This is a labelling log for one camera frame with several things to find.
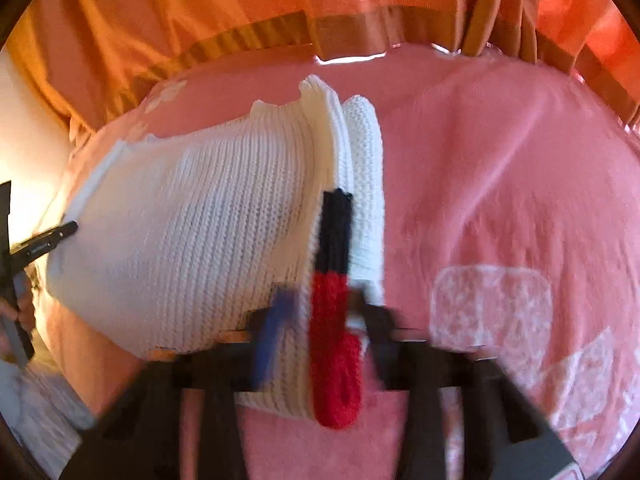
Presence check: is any white red black knit sweater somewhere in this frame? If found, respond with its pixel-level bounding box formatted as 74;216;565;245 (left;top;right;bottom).
44;76;385;429

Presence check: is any person's left hand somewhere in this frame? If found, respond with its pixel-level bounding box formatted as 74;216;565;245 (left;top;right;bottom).
1;275;35;362

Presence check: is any grey white patterned cloth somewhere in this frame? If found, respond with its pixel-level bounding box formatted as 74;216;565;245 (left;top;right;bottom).
1;360;96;479

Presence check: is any orange curtain with brown band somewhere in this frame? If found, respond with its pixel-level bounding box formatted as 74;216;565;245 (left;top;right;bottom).
6;0;639;130

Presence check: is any pink checkered bed sheet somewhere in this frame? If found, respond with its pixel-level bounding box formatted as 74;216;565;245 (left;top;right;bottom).
34;41;640;480

